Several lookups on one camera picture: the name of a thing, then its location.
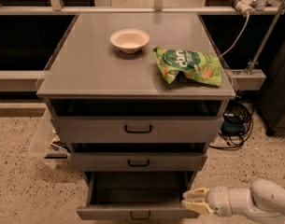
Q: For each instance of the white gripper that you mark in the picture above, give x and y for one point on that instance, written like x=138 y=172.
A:
x=219 y=198

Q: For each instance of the green snack bag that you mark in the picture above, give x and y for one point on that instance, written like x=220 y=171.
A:
x=197 y=66

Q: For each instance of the grey drawer cabinet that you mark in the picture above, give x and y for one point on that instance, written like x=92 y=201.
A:
x=92 y=78

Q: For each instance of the white power strip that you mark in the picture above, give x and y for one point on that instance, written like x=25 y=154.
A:
x=243 y=6

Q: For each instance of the white paper bowl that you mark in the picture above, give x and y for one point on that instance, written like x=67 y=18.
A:
x=130 y=40

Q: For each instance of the grey bottom drawer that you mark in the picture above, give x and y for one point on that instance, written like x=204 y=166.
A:
x=137 y=196

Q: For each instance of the grey drawer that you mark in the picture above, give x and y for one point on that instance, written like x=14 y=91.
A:
x=138 y=162
x=137 y=129
x=137 y=196

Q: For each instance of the grey middle drawer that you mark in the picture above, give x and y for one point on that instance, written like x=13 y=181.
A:
x=138 y=162

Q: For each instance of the grey top drawer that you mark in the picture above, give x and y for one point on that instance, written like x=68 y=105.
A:
x=137 y=129

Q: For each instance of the diagonal metal rod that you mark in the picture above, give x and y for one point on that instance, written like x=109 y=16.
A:
x=253 y=62

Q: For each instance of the dark cabinet at right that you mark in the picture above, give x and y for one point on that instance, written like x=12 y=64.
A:
x=271 y=105

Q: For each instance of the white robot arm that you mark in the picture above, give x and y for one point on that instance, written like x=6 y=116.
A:
x=263 y=202

